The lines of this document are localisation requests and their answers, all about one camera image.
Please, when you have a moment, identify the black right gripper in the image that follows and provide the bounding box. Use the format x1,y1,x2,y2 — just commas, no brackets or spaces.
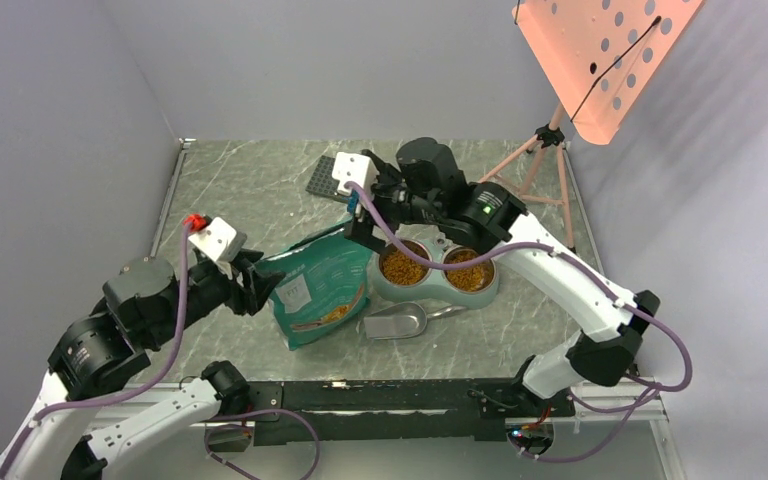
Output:
343,161,444,253

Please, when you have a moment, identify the green pet food bag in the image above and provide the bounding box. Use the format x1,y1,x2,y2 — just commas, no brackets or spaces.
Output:
257,223,372,351

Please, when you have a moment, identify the metal food scoop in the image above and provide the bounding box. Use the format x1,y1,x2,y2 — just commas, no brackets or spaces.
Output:
363,302,469,340

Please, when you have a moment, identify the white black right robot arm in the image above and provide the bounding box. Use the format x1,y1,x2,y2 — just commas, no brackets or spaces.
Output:
331,137,658,416

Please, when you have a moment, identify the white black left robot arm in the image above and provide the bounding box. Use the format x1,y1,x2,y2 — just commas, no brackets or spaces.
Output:
0,249,284,479

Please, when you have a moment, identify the teal double pet bowl stand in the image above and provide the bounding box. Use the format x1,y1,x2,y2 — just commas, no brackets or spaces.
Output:
369,234,499,309

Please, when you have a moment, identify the brown pet food kibble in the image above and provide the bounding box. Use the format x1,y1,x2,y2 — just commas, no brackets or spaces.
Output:
381,245,430,286

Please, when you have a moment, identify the blue building block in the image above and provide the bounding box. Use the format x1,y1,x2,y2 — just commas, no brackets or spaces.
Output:
347,189,363,217

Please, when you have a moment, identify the steel bowl left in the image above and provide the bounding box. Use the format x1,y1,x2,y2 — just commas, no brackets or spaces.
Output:
377,241,433,289

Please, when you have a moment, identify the steel bowl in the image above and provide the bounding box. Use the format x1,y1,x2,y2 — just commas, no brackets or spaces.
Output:
377,241,433,289
442,246,497,295

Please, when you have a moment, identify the grey building block baseplate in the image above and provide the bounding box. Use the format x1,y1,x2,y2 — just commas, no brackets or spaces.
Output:
305,155,348,204

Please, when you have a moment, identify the brown kibble right bowl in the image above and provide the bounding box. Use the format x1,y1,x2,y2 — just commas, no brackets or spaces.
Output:
445,250,493,293

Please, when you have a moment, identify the steel bowl right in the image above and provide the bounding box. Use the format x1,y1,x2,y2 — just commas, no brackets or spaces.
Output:
442,246,497,295

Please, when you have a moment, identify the pink tripod stand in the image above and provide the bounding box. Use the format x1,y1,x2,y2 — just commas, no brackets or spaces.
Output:
479,102,577,258

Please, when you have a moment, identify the pink perforated board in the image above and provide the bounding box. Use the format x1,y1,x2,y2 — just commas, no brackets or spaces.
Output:
510,0,704,145

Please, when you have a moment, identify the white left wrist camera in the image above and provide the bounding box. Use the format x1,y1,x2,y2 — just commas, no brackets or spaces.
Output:
183,214,247,263

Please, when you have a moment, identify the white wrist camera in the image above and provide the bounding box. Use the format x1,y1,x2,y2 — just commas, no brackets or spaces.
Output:
331,152,379,198
183,214,247,263

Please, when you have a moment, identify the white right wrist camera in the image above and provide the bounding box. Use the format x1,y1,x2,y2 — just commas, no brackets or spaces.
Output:
331,152,379,198

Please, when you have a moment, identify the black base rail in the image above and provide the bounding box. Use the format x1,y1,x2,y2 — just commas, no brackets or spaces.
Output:
242,378,575,446

